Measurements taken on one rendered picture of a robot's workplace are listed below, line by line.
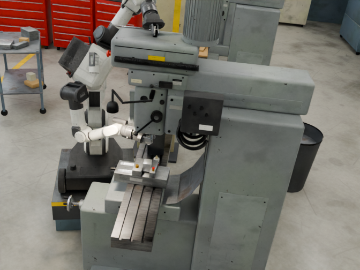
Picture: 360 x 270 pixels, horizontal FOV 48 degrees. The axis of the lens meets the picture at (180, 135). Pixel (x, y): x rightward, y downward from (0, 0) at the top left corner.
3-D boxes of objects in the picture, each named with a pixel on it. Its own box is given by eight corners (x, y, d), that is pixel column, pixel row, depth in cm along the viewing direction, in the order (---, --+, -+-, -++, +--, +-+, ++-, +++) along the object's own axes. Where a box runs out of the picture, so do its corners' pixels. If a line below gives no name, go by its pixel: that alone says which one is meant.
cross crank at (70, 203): (61, 214, 287) (61, 201, 281) (67, 203, 297) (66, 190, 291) (84, 216, 287) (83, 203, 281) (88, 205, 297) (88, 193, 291)
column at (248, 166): (185, 304, 298) (212, 116, 219) (189, 255, 338) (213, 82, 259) (254, 312, 296) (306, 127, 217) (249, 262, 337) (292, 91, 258)
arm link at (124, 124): (124, 139, 258) (108, 134, 261) (131, 135, 268) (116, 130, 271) (126, 122, 254) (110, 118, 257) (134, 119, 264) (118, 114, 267)
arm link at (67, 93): (63, 107, 266) (60, 88, 260) (73, 104, 273) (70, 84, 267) (76, 110, 260) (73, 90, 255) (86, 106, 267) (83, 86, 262)
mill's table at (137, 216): (110, 247, 228) (110, 237, 224) (144, 136, 334) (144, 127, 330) (151, 252, 227) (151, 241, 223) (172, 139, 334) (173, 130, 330)
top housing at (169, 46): (110, 67, 221) (110, 38, 212) (119, 52, 243) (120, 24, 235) (196, 77, 219) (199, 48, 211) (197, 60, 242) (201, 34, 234)
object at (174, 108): (163, 135, 240) (166, 95, 227) (167, 116, 261) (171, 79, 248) (195, 139, 240) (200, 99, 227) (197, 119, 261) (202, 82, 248)
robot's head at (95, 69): (89, 74, 258) (88, 72, 249) (89, 58, 258) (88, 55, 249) (99, 74, 259) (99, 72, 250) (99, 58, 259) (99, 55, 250)
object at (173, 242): (81, 270, 300) (78, 209, 270) (92, 239, 328) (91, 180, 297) (189, 284, 298) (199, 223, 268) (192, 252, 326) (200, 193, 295)
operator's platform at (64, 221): (64, 181, 406) (61, 148, 386) (132, 180, 418) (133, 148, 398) (54, 239, 340) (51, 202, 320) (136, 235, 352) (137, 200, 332)
